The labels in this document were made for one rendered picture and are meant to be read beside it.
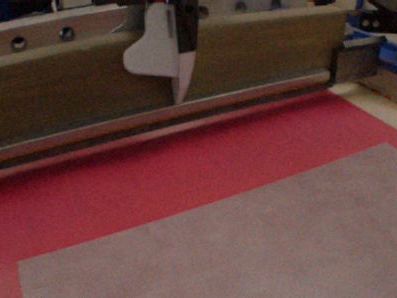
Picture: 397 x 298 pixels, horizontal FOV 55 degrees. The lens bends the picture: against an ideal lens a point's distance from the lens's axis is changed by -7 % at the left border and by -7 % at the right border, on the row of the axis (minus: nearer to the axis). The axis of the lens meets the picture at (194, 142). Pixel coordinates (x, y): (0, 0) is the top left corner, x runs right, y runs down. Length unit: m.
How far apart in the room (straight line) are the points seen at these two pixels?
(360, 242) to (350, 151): 0.12
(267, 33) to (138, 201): 0.21
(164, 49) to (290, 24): 0.14
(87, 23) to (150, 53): 0.25
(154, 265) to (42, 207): 0.11
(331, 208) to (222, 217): 0.08
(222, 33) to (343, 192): 0.18
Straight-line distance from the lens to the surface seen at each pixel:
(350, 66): 0.48
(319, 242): 0.29
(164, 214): 0.30
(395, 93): 0.51
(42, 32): 0.57
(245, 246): 0.28
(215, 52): 0.38
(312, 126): 0.42
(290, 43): 0.43
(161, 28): 0.34
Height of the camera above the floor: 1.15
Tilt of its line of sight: 31 degrees down
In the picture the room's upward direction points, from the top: 2 degrees counter-clockwise
